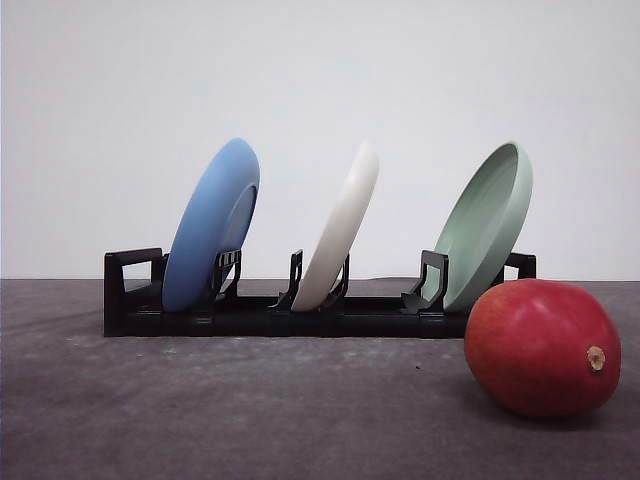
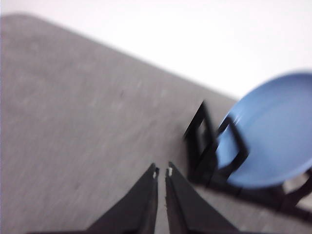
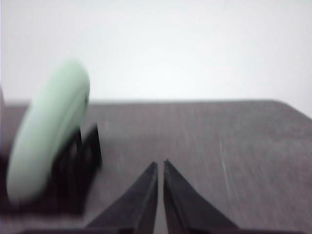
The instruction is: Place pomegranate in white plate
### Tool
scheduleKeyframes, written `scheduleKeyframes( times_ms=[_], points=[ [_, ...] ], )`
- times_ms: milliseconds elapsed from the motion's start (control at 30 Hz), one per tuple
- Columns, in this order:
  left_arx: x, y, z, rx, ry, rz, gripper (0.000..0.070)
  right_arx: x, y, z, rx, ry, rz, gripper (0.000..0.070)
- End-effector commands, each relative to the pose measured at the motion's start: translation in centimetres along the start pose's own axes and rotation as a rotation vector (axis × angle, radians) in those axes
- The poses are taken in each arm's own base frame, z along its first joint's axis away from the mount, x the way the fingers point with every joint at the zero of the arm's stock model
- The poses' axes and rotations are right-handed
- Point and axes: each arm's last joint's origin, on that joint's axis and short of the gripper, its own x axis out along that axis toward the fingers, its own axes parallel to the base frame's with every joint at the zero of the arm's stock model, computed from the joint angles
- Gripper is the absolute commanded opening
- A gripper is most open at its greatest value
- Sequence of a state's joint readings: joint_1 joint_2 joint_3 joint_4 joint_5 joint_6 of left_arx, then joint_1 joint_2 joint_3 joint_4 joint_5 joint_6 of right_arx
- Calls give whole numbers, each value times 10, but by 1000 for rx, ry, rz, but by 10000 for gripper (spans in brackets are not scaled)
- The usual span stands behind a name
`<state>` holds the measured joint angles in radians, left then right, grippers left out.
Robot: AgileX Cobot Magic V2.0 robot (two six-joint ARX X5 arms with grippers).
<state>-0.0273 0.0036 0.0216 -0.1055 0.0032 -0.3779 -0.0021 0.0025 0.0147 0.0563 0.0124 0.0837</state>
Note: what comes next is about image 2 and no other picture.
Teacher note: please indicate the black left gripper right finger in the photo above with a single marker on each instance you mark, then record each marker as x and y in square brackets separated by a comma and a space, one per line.
[189, 211]

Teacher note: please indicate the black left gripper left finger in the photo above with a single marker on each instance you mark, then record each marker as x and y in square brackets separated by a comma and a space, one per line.
[135, 213]

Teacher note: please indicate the black plate rack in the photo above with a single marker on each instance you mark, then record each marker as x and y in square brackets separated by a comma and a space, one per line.
[214, 153]

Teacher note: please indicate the blue plate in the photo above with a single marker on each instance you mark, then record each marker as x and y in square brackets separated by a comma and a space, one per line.
[276, 124]

